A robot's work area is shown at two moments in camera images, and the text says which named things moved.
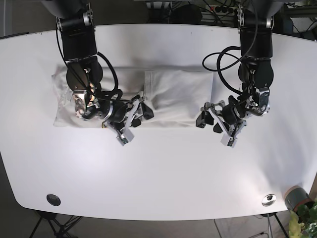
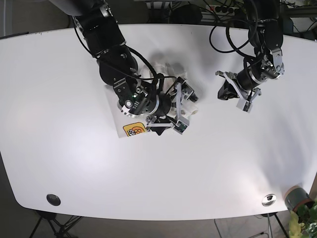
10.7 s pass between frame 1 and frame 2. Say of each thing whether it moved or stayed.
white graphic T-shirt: moved
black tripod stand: stayed
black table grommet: stayed
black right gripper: moved
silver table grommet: stayed
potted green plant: stayed
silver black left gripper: moved
